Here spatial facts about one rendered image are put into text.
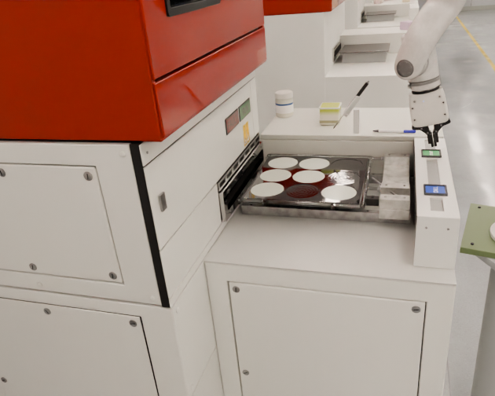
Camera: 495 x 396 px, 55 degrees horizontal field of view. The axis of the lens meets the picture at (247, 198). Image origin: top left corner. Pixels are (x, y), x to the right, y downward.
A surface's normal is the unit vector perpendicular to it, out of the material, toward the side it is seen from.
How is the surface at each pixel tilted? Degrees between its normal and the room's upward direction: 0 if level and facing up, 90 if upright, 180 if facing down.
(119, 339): 90
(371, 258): 0
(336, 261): 0
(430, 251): 90
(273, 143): 90
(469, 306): 0
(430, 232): 90
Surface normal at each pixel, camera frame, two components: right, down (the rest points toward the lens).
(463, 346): -0.09, -0.90
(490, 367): -0.83, 0.30
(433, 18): -0.25, -0.18
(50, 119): -0.29, 0.44
